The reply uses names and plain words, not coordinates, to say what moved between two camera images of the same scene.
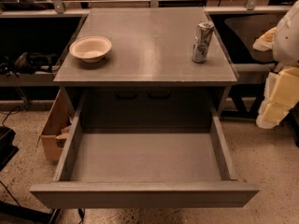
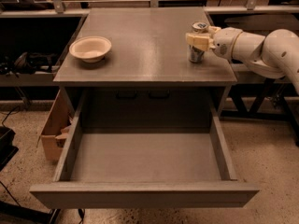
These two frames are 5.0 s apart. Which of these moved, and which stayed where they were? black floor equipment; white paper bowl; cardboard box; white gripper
Moved: white gripper
Stayed: black floor equipment; cardboard box; white paper bowl
